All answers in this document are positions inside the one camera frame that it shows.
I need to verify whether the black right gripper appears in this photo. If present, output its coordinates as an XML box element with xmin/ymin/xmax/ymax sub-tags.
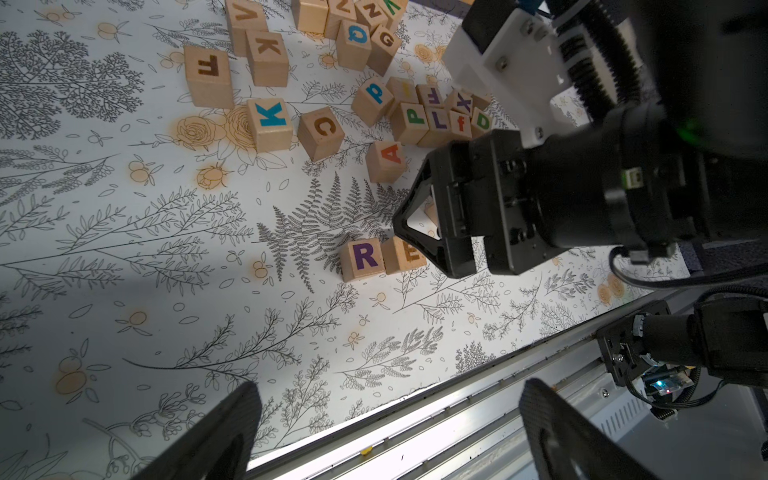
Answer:
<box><xmin>392</xmin><ymin>104</ymin><xmax>678</xmax><ymax>279</ymax></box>

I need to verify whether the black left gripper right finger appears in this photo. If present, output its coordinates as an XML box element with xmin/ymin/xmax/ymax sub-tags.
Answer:
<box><xmin>519</xmin><ymin>378</ymin><xmax>656</xmax><ymax>479</ymax></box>

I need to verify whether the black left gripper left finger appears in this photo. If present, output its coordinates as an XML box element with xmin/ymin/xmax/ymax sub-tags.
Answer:
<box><xmin>135</xmin><ymin>382</ymin><xmax>262</xmax><ymax>480</ymax></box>

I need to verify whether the green D letter block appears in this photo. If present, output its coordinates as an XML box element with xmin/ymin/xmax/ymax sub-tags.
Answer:
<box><xmin>470</xmin><ymin>108</ymin><xmax>494</xmax><ymax>139</ymax></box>

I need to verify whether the brown E letter block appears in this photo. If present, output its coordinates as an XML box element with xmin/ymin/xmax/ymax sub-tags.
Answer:
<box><xmin>382</xmin><ymin>236</ymin><xmax>427</xmax><ymax>275</ymax></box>

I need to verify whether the purple R letter block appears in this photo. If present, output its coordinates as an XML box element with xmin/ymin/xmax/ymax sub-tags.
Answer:
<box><xmin>340</xmin><ymin>238</ymin><xmax>385</xmax><ymax>283</ymax></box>

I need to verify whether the red f letter block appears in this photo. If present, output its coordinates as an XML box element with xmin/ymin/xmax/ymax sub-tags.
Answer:
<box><xmin>448</xmin><ymin>110</ymin><xmax>472</xmax><ymax>141</ymax></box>

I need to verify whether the purple L letter block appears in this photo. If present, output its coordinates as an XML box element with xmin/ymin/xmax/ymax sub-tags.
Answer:
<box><xmin>417</xmin><ymin>107</ymin><xmax>452</xmax><ymax>148</ymax></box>

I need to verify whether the green P letter block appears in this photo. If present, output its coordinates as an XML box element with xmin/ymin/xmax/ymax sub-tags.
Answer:
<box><xmin>390</xmin><ymin>102</ymin><xmax>429</xmax><ymax>145</ymax></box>

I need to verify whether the red A letter block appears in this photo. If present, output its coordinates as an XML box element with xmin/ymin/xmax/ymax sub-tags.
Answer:
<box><xmin>366</xmin><ymin>141</ymin><xmax>407</xmax><ymax>184</ymax></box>

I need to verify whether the purple X letter block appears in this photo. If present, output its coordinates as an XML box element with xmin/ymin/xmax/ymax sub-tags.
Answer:
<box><xmin>444</xmin><ymin>89</ymin><xmax>474</xmax><ymax>116</ymax></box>

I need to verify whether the brown D letter block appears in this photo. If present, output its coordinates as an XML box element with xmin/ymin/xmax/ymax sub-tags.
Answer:
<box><xmin>472</xmin><ymin>94</ymin><xmax>493</xmax><ymax>111</ymax></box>

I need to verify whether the purple F letter block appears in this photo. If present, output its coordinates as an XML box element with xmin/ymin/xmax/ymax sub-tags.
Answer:
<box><xmin>415</xmin><ymin>84</ymin><xmax>444</xmax><ymax>109</ymax></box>

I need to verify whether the yellow i letter block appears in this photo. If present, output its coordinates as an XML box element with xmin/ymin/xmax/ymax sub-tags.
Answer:
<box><xmin>386</xmin><ymin>77</ymin><xmax>419</xmax><ymax>117</ymax></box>

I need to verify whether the blue p letter block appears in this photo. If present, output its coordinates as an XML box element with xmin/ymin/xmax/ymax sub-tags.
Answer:
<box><xmin>351</xmin><ymin>78</ymin><xmax>394</xmax><ymax>127</ymax></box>

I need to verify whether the brown C letter block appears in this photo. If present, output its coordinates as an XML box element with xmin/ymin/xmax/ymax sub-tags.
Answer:
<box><xmin>298</xmin><ymin>107</ymin><xmax>345</xmax><ymax>162</ymax></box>

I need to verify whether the brown G letter block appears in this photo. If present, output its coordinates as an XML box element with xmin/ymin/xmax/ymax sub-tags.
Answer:
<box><xmin>367</xmin><ymin>25</ymin><xmax>402</xmax><ymax>77</ymax></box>

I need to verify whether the blue Q letter block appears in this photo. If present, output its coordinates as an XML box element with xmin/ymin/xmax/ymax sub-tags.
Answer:
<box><xmin>336</xmin><ymin>20</ymin><xmax>372</xmax><ymax>71</ymax></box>

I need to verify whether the green V letter block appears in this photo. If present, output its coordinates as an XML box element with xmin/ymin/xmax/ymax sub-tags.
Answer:
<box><xmin>379</xmin><ymin>0</ymin><xmax>409</xmax><ymax>30</ymax></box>

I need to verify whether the brown N letter block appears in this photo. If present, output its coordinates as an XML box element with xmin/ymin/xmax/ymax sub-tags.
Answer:
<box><xmin>355</xmin><ymin>0</ymin><xmax>388</xmax><ymax>31</ymax></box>

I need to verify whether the blue K letter block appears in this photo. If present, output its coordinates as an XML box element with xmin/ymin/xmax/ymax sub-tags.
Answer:
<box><xmin>246</xmin><ymin>98</ymin><xmax>293</xmax><ymax>153</ymax></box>

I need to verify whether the brown Z letter block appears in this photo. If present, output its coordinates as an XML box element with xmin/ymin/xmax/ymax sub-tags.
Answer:
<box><xmin>324</xmin><ymin>0</ymin><xmax>356</xmax><ymax>40</ymax></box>

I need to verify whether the orange letter block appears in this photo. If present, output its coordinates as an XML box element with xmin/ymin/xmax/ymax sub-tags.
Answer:
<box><xmin>291</xmin><ymin>0</ymin><xmax>329</xmax><ymax>34</ymax></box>

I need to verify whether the brown K letter block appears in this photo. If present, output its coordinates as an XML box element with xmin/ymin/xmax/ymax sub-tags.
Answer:
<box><xmin>246</xmin><ymin>30</ymin><xmax>290</xmax><ymax>88</ymax></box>

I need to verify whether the brown V letter block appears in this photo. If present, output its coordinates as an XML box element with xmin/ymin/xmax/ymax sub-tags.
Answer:
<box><xmin>225</xmin><ymin>0</ymin><xmax>268</xmax><ymax>57</ymax></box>

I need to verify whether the floral patterned table mat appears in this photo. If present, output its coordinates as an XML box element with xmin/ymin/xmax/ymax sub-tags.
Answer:
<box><xmin>0</xmin><ymin>0</ymin><xmax>691</xmax><ymax>480</ymax></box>

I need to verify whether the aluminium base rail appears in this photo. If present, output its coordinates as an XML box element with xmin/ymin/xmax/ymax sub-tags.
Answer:
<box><xmin>245</xmin><ymin>281</ymin><xmax>768</xmax><ymax>480</ymax></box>

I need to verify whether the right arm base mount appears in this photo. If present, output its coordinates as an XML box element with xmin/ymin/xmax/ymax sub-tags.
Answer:
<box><xmin>595</xmin><ymin>300</ymin><xmax>716</xmax><ymax>420</ymax></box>

